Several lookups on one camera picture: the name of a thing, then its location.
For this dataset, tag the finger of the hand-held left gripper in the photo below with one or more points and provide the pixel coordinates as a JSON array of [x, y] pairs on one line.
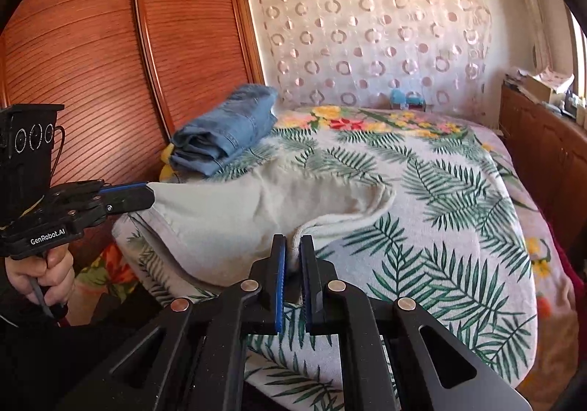
[[133, 200], [124, 188]]

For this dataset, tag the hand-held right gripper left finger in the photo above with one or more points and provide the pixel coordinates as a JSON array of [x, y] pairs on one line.
[[278, 301]]

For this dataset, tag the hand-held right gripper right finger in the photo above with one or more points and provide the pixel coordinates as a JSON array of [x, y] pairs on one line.
[[308, 273]]

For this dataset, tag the grey pants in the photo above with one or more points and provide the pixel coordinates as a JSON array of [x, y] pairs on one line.
[[220, 218]]

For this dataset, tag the person's left forearm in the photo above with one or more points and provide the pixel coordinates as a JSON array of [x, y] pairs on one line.
[[46, 347]]

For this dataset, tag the person's left hand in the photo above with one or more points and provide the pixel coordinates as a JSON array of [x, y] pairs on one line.
[[62, 273]]

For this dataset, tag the folded blue jeans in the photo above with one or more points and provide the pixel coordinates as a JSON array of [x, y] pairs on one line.
[[220, 136]]

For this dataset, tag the wooden slatted wardrobe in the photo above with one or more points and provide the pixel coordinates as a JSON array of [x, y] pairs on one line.
[[91, 49]]

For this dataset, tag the leaf print blanket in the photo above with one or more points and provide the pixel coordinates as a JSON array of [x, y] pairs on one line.
[[435, 232]]

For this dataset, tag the bed with floral leaf sheet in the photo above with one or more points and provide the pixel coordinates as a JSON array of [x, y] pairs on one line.
[[367, 120]]

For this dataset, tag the blue plush toy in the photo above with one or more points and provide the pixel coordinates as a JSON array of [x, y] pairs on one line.
[[408, 99]]

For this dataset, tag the circle print sheer curtain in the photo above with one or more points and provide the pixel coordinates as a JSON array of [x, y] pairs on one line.
[[367, 35]]

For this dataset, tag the tan fleece blanket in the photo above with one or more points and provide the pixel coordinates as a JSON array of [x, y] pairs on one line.
[[550, 347]]

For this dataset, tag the dark red blanket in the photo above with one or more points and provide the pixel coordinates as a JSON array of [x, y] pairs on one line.
[[573, 264]]

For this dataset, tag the wooden side cabinet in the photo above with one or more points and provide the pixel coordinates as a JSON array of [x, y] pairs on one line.
[[541, 140]]

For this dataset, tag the cardboard box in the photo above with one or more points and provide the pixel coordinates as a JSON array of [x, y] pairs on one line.
[[543, 90]]

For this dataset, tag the pink patterned paper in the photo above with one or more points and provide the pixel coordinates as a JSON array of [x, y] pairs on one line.
[[559, 78]]

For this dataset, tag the window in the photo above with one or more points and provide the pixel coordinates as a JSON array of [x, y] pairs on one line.
[[580, 62]]

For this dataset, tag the beige window curtain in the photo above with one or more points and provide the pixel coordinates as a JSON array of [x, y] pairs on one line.
[[527, 3]]

